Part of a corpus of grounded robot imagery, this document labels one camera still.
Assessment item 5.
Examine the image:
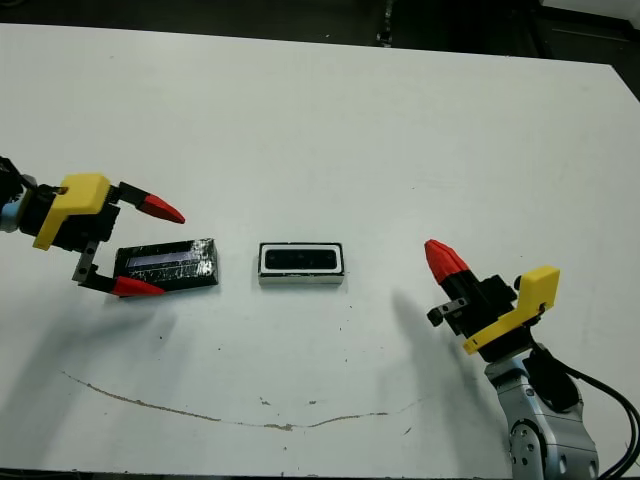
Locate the black and yellow right gripper body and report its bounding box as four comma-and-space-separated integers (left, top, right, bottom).
426, 265, 561, 359

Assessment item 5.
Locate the black box lid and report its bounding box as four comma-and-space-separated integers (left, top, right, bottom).
113, 237, 222, 294

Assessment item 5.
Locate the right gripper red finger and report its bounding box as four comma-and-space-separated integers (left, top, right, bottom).
424, 240, 476, 301
428, 239, 484, 296

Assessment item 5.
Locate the black and yellow left gripper body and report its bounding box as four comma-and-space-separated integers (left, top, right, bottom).
19, 173, 122, 289

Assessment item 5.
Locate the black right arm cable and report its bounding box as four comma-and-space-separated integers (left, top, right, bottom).
562, 365, 640, 480

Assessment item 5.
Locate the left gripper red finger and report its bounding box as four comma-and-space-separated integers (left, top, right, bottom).
79, 272, 166, 299
117, 182, 186, 225

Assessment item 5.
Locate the black background stand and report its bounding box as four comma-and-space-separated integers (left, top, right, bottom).
375, 0, 397, 45

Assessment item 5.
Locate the black camera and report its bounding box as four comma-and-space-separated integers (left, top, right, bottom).
264, 246, 338, 272

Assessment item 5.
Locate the white-lined camera box base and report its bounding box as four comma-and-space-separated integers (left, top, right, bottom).
257, 241, 347, 288

